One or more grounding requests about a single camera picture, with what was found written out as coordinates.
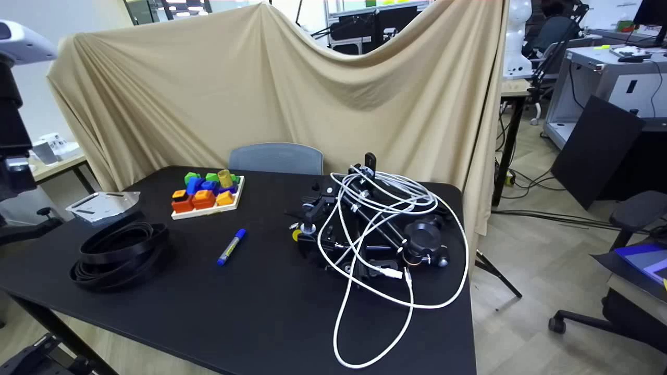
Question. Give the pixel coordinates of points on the blue marker pen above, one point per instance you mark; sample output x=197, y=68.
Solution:
x=223, y=257

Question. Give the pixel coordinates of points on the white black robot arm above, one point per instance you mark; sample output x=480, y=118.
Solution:
x=17, y=47

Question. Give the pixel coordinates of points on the black folded tripod equipment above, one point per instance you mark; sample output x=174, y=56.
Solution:
x=372, y=222

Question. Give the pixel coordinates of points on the grey chair backrest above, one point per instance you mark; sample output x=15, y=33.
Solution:
x=278, y=160

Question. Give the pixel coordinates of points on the colourful shape sorter toy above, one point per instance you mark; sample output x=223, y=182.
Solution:
x=207, y=195

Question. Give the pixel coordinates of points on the beige draped cloth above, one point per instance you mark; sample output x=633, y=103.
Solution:
x=188, y=92

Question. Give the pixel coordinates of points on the coiled black rubber strip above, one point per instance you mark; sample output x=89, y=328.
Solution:
x=119, y=257

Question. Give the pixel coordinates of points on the black leaning panel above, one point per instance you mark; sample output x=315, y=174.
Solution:
x=598, y=146

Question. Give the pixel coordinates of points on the grey desk with equipment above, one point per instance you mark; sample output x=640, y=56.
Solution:
x=625, y=76

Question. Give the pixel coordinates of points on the black office chair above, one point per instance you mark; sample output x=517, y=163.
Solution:
x=633, y=307

